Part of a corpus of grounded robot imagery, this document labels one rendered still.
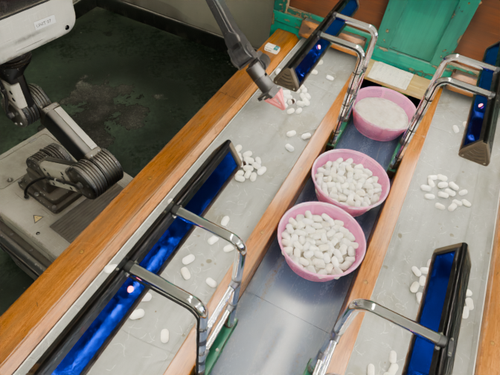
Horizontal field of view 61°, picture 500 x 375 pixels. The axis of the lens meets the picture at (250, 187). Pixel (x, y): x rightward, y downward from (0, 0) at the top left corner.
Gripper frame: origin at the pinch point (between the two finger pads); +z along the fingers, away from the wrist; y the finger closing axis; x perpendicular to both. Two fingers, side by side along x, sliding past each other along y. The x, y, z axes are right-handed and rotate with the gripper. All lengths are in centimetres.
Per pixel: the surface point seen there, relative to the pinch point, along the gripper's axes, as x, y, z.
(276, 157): -0.6, -19.7, 8.9
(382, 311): -57, -81, 16
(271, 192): -4.0, -35.3, 12.9
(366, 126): -15.3, 15.4, 26.9
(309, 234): -14, -43, 27
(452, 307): -64, -73, 26
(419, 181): -32, -3, 45
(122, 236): 14, -74, -11
